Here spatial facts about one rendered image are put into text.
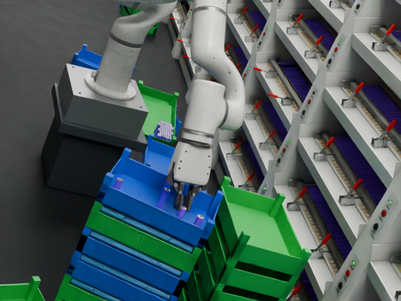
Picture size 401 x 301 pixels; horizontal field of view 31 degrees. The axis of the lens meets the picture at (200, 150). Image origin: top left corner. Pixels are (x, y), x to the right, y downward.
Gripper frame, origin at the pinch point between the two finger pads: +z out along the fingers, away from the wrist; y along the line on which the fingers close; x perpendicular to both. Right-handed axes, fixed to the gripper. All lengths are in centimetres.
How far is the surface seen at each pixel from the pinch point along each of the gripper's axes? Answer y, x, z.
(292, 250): -34.4, 3.5, 7.5
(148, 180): 2.4, -19.0, -2.4
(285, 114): -61, -55, -32
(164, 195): 2.6, -6.2, -0.3
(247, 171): -73, -91, -8
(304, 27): -75, -76, -69
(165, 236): 2.4, -0.7, 9.5
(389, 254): -48, 26, 1
